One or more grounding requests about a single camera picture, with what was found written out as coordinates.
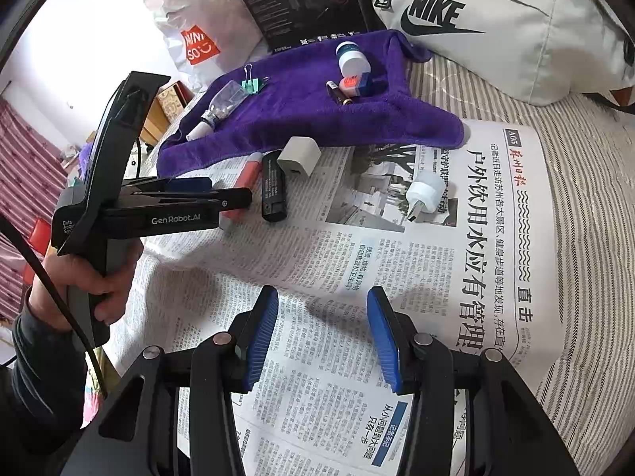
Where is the grey waist bag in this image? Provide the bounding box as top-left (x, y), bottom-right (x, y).
top-left (354, 0), bottom-right (635, 107)

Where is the pink pen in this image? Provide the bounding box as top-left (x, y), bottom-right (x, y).
top-left (218, 151), bottom-right (263, 231)

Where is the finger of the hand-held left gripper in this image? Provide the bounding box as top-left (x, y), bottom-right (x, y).
top-left (134, 187), bottom-right (254, 210)
top-left (131, 177), bottom-right (213, 194)

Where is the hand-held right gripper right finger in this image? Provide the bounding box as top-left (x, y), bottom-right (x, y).
top-left (366, 286), bottom-right (581, 476)

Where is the person's left forearm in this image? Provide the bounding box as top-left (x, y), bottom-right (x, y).
top-left (0, 302), bottom-right (107, 476)

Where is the green binder clip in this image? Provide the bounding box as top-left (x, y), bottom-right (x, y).
top-left (241, 66), bottom-right (271, 95)

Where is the white charger cube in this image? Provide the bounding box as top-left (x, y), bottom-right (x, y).
top-left (277, 137), bottom-right (321, 178)

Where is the orange and blue small container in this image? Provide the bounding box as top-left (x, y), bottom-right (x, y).
top-left (340, 72), bottom-right (375, 97)

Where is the wooden nightstand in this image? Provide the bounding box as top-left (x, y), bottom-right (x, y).
top-left (139, 94), bottom-right (194, 147)

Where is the newspaper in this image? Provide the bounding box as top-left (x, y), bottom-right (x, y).
top-left (106, 119), bottom-right (561, 476)

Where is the white plastic shopping bag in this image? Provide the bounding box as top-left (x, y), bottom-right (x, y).
top-left (144, 0), bottom-right (271, 92)

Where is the dark bottle with gold band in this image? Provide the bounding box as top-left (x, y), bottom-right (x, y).
top-left (326, 81), bottom-right (354, 106)

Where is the black cable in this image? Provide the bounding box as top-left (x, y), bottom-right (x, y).
top-left (0, 215), bottom-right (107, 400)

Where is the clear bottle of pills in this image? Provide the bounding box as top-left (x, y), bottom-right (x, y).
top-left (186, 81), bottom-right (246, 142)

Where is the purple towel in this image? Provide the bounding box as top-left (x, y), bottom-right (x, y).
top-left (156, 30), bottom-right (464, 177)

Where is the striped bed sheet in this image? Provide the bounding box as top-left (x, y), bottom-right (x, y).
top-left (397, 54), bottom-right (635, 476)

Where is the patterned notebook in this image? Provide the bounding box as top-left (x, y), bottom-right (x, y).
top-left (159, 86), bottom-right (188, 121)

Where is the red paper bag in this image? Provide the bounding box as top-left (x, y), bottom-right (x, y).
top-left (602, 84), bottom-right (635, 108)

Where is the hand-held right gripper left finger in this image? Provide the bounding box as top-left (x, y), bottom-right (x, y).
top-left (84, 285), bottom-right (279, 476)

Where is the red striped curtain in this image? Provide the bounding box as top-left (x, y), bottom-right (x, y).
top-left (0, 99), bottom-right (67, 318)

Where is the black rectangular stick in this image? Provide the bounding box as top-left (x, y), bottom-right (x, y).
top-left (261, 150), bottom-right (289, 222)

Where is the white and blue bottle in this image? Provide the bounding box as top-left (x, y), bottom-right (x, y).
top-left (335, 42), bottom-right (373, 76)

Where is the white plug adapter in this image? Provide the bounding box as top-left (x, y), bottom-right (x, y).
top-left (406, 171), bottom-right (445, 222)

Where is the black product box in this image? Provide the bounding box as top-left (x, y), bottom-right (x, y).
top-left (228, 0), bottom-right (380, 55)

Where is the person's left hand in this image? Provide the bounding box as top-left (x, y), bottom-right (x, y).
top-left (27, 247), bottom-right (144, 333)

